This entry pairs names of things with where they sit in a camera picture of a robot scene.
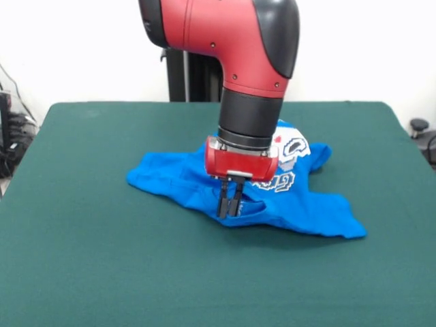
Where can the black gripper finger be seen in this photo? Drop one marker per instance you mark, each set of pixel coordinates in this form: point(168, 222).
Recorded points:
point(235, 201)
point(222, 201)

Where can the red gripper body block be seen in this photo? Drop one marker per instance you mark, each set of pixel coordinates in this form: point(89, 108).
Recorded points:
point(238, 163)

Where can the blue printed t-shirt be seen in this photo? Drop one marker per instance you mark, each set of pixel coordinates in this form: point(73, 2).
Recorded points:
point(306, 211)

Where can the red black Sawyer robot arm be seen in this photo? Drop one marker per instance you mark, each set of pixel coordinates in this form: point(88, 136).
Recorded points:
point(238, 51)

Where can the dark green table cloth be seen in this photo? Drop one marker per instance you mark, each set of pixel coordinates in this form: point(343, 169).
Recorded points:
point(102, 153)

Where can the black electronics box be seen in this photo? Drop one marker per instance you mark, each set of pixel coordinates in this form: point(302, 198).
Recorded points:
point(4, 119)

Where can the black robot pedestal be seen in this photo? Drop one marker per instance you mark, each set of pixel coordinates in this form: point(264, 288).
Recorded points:
point(197, 78)

